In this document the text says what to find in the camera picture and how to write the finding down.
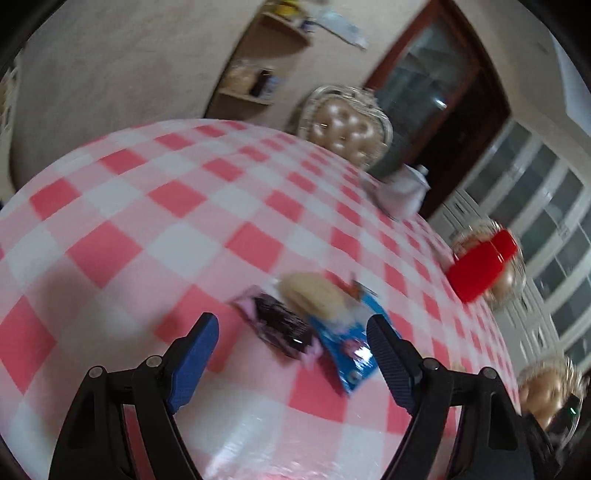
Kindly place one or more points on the white glass-door cabinet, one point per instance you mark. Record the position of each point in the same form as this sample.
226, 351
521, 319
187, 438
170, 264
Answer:
545, 184

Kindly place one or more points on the wooden corner shelf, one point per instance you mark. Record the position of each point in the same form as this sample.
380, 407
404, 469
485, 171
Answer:
235, 69

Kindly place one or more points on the small dark jar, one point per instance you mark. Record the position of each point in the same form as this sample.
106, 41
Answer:
306, 24

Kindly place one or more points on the small blue white box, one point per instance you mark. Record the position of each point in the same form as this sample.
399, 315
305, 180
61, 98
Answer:
274, 87

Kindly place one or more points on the dark wooden glass door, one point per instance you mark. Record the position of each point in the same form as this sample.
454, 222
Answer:
438, 83

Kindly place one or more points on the cream tufted ornate chair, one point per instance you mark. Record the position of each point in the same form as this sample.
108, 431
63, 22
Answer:
511, 282
344, 127
542, 392

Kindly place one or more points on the pink checkered tablecloth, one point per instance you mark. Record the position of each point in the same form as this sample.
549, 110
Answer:
115, 230

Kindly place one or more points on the pink dark snack packet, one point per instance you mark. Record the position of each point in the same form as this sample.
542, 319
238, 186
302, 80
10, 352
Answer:
277, 323

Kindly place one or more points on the clear bag of food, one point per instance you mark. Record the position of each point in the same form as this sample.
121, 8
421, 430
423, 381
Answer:
240, 77

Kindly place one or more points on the red thermos jug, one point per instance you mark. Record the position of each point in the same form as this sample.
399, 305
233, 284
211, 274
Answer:
480, 267

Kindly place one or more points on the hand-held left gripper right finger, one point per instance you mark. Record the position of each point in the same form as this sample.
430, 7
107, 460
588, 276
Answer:
392, 369

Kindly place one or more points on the yellow jar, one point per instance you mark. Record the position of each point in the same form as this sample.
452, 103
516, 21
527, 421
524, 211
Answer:
287, 8

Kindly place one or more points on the cream bun packet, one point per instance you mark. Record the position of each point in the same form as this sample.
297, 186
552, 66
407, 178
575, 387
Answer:
309, 290

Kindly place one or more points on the wall switch panel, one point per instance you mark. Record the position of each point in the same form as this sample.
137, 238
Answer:
341, 25

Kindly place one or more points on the dark bottle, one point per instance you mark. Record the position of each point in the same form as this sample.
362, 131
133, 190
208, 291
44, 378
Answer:
262, 82

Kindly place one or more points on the white teapot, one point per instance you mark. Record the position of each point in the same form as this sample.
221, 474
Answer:
401, 194

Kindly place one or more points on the small blue white snack packet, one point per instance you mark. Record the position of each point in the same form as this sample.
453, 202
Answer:
351, 355

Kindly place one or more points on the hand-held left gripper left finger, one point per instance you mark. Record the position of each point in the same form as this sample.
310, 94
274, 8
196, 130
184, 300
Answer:
196, 364

